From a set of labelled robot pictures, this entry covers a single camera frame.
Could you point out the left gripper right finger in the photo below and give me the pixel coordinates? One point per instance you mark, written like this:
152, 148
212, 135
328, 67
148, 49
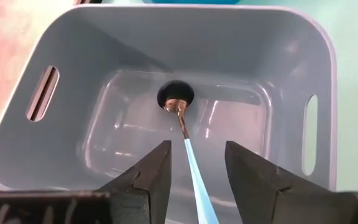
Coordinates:
266, 193

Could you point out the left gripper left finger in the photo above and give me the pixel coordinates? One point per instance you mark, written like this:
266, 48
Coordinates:
129, 199

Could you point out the grey plastic bin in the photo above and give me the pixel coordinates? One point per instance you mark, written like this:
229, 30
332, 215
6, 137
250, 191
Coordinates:
73, 62

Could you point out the blue plastic bin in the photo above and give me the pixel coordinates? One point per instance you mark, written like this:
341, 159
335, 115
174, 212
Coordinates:
191, 1

